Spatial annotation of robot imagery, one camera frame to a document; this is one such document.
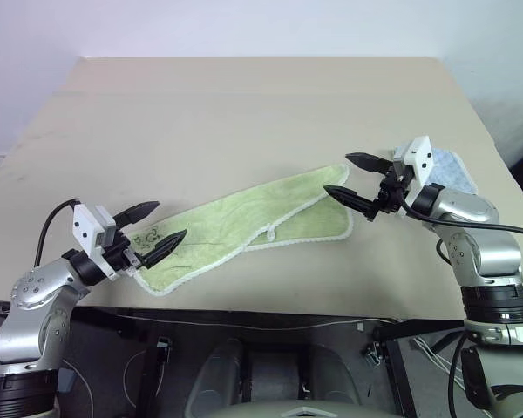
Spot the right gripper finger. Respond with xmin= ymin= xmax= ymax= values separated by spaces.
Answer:
xmin=323 ymin=185 xmax=379 ymax=223
xmin=345 ymin=152 xmax=395 ymax=175

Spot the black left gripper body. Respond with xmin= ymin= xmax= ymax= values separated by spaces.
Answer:
xmin=103 ymin=233 xmax=149 ymax=275

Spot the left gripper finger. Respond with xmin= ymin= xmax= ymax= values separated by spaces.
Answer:
xmin=139 ymin=229 xmax=189 ymax=268
xmin=112 ymin=200 xmax=160 ymax=229

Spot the grey rounded shell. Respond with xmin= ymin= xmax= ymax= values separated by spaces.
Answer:
xmin=190 ymin=338 xmax=255 ymax=411

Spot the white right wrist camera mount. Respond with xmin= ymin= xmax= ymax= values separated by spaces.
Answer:
xmin=391 ymin=135 xmax=433 ymax=206

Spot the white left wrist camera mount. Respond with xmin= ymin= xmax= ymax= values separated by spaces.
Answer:
xmin=72 ymin=203 xmax=130 ymax=280

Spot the small black clamp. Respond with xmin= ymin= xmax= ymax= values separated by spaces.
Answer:
xmin=155 ymin=335 xmax=172 ymax=362
xmin=364 ymin=341 xmax=387 ymax=365

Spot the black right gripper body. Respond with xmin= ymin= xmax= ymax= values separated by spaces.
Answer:
xmin=373 ymin=164 xmax=414 ymax=216

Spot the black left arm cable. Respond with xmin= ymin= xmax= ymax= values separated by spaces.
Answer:
xmin=33 ymin=199 xmax=80 ymax=267

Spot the pale blue folded cloth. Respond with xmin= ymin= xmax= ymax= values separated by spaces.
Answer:
xmin=390 ymin=147 xmax=480 ymax=195

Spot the light green towel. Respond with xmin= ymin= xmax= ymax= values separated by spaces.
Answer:
xmin=128 ymin=163 xmax=355 ymax=298

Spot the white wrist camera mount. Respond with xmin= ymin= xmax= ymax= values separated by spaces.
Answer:
xmin=391 ymin=135 xmax=433 ymax=206
xmin=72 ymin=203 xmax=130 ymax=280

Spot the black table frame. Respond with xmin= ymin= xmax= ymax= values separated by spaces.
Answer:
xmin=69 ymin=307 xmax=467 ymax=418

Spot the white cable bundle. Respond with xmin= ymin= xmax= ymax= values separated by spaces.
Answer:
xmin=411 ymin=337 xmax=465 ymax=388

